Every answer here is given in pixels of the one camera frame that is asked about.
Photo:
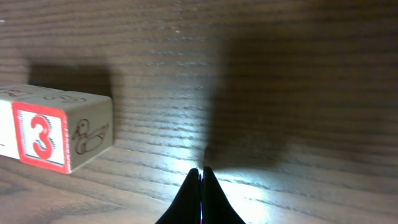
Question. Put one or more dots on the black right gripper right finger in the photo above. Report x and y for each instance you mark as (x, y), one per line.
(216, 208)

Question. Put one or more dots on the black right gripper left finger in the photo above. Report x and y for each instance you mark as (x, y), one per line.
(185, 208)

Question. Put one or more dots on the red 3 wooden block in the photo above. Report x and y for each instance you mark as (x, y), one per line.
(63, 131)

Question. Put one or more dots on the plain yellowish wooden block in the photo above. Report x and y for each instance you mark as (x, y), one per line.
(10, 94)

